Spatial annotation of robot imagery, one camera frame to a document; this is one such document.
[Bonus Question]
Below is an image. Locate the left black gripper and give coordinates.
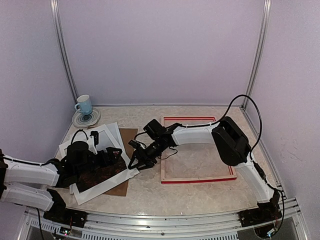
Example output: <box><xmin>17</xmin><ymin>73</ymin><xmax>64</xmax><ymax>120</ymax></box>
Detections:
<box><xmin>74</xmin><ymin>146</ymin><xmax>122</xmax><ymax>179</ymax></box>

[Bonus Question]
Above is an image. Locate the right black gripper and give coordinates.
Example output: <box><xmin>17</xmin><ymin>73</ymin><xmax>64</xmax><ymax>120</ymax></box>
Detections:
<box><xmin>128</xmin><ymin>137</ymin><xmax>166</xmax><ymax>171</ymax></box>

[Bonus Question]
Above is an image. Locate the white mat board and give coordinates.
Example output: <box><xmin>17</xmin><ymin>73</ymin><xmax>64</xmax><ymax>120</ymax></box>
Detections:
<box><xmin>68</xmin><ymin>122</ymin><xmax>140</xmax><ymax>205</ymax></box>

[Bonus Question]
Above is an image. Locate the red landscape photo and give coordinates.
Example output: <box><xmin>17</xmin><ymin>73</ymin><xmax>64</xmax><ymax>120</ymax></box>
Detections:
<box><xmin>76</xmin><ymin>157</ymin><xmax>127</xmax><ymax>193</ymax></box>

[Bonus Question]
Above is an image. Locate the red wooden picture frame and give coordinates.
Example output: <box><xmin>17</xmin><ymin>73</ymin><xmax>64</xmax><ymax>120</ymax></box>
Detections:
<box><xmin>160</xmin><ymin>115</ymin><xmax>238</xmax><ymax>185</ymax></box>

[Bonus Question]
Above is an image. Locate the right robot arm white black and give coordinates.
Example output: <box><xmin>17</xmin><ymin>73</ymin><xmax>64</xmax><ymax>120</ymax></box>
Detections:
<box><xmin>128</xmin><ymin>116</ymin><xmax>285</xmax><ymax>227</ymax></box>

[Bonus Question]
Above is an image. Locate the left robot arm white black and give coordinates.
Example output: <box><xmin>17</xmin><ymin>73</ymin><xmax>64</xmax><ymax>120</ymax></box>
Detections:
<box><xmin>0</xmin><ymin>141</ymin><xmax>126</xmax><ymax>227</ymax></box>

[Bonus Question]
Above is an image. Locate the brown backing board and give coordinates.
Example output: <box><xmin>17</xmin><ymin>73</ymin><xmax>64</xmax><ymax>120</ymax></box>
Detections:
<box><xmin>104</xmin><ymin>128</ymin><xmax>138</xmax><ymax>197</ymax></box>

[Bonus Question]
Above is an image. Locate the white foam sheet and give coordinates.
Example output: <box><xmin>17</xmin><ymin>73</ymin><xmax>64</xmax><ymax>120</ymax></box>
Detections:
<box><xmin>69</xmin><ymin>122</ymin><xmax>139</xmax><ymax>205</ymax></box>

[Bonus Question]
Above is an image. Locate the striped round plate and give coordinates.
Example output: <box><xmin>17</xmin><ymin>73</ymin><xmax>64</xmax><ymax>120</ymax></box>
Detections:
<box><xmin>72</xmin><ymin>107</ymin><xmax>101</xmax><ymax>128</ymax></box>

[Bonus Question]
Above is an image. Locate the light blue mug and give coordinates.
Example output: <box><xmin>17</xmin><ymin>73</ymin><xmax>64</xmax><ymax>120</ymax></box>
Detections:
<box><xmin>74</xmin><ymin>94</ymin><xmax>93</xmax><ymax>115</ymax></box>

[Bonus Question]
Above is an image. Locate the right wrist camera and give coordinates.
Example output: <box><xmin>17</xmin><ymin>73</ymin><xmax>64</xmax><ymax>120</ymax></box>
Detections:
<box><xmin>128</xmin><ymin>140</ymin><xmax>144</xmax><ymax>150</ymax></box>

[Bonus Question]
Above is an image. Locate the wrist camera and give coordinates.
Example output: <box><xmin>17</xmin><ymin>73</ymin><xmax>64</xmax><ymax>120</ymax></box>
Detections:
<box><xmin>90</xmin><ymin>130</ymin><xmax>99</xmax><ymax>146</ymax></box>
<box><xmin>128</xmin><ymin>140</ymin><xmax>144</xmax><ymax>150</ymax></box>

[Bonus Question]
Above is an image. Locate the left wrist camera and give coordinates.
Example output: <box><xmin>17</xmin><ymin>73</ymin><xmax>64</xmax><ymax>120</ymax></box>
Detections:
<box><xmin>90</xmin><ymin>130</ymin><xmax>99</xmax><ymax>146</ymax></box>

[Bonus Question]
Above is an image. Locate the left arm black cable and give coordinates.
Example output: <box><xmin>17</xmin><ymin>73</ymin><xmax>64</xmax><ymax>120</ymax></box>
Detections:
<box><xmin>71</xmin><ymin>128</ymin><xmax>90</xmax><ymax>145</ymax></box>

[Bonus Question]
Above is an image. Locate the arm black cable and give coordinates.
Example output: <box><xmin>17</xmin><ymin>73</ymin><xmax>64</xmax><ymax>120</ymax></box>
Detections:
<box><xmin>217</xmin><ymin>94</ymin><xmax>263</xmax><ymax>151</ymax></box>
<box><xmin>71</xmin><ymin>128</ymin><xmax>90</xmax><ymax>145</ymax></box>

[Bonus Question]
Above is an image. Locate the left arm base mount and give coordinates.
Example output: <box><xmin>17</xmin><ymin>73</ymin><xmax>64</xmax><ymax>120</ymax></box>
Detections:
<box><xmin>43</xmin><ymin>208</ymin><xmax>88</xmax><ymax>228</ymax></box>

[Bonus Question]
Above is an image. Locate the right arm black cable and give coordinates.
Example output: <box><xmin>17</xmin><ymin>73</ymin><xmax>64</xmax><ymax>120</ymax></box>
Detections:
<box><xmin>217</xmin><ymin>94</ymin><xmax>263</xmax><ymax>151</ymax></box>

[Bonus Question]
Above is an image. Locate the aluminium front rail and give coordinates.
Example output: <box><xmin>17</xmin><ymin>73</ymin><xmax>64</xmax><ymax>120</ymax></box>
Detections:
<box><xmin>16</xmin><ymin>196</ymin><xmax>310</xmax><ymax>240</ymax></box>

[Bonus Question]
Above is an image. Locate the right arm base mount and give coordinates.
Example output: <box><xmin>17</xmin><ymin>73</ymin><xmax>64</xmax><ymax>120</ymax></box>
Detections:
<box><xmin>239</xmin><ymin>208</ymin><xmax>282</xmax><ymax>228</ymax></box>

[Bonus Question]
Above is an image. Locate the right aluminium corner post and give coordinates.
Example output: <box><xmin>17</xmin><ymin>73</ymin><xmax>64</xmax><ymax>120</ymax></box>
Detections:
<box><xmin>245</xmin><ymin>0</ymin><xmax>272</xmax><ymax>97</ymax></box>

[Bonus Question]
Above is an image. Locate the aluminium corner post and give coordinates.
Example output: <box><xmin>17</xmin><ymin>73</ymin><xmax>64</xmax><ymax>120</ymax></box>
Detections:
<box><xmin>49</xmin><ymin>0</ymin><xmax>79</xmax><ymax>104</ymax></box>
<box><xmin>245</xmin><ymin>0</ymin><xmax>272</xmax><ymax>97</ymax></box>

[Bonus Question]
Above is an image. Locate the left aluminium corner post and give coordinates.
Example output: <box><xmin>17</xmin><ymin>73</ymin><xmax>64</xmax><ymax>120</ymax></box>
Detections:
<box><xmin>49</xmin><ymin>0</ymin><xmax>79</xmax><ymax>104</ymax></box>

